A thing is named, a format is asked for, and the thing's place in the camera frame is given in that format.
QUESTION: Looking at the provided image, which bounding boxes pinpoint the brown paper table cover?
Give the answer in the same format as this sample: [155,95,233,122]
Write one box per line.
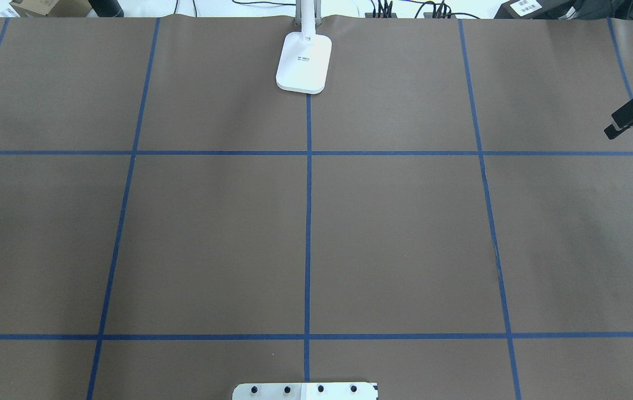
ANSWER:
[0,15,633,399]

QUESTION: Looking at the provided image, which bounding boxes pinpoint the black bottle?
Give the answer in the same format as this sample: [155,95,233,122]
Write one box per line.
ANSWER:
[88,0,124,18]

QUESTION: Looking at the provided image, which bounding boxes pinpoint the white desk lamp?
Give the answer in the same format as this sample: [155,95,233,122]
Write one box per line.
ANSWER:
[275,1,332,94]

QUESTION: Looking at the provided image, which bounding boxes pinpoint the white central pedestal column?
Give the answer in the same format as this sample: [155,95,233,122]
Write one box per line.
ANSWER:
[232,382,379,399]

